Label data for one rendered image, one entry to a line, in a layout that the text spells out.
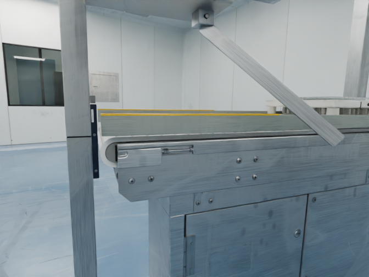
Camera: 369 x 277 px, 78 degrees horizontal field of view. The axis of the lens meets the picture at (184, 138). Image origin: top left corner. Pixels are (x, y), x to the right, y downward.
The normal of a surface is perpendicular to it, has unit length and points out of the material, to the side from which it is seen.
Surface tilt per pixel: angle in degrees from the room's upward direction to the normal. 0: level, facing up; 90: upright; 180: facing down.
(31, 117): 90
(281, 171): 90
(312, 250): 90
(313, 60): 90
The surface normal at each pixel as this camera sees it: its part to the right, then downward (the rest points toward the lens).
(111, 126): 0.36, 0.14
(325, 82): -0.84, 0.07
